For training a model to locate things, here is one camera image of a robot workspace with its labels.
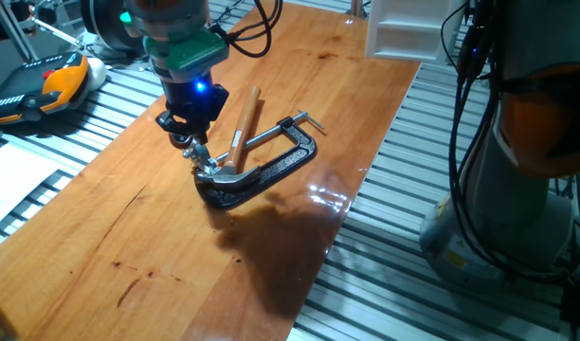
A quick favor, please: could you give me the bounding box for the black C-clamp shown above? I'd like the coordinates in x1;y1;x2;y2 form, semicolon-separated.
194;109;327;210

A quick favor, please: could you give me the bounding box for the white plastic bin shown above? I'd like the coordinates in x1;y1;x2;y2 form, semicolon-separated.
364;0;466;65

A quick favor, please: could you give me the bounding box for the black and orange teach pendant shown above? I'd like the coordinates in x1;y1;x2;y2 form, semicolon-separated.
0;51;91;127

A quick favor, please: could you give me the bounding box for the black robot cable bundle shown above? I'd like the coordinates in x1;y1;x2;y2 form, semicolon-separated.
208;0;580;288

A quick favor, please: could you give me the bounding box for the grey metal frame bar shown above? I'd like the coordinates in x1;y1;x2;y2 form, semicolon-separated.
0;0;39;63

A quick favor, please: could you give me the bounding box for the black box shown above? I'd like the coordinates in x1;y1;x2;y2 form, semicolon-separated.
559;278;580;332

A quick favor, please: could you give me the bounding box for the wooden handled claw hammer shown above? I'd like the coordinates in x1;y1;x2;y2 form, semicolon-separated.
193;84;263;193

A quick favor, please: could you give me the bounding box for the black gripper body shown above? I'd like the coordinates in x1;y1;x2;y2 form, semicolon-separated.
159;69;230;128

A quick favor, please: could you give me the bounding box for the chrome lever with brown knob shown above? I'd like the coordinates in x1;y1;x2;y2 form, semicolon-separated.
169;132;221;175

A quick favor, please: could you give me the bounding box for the glossy orange wooden board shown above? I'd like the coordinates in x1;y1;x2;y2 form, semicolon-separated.
0;0;422;341

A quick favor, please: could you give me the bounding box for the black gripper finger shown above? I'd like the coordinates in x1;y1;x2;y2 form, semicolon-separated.
190;122;210;146
154;109;190;137

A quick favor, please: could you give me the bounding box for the white round object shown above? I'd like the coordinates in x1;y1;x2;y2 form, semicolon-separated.
86;56;108;92

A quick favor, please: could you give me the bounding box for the white paper sheet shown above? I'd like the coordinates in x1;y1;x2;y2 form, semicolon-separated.
0;141;76;233

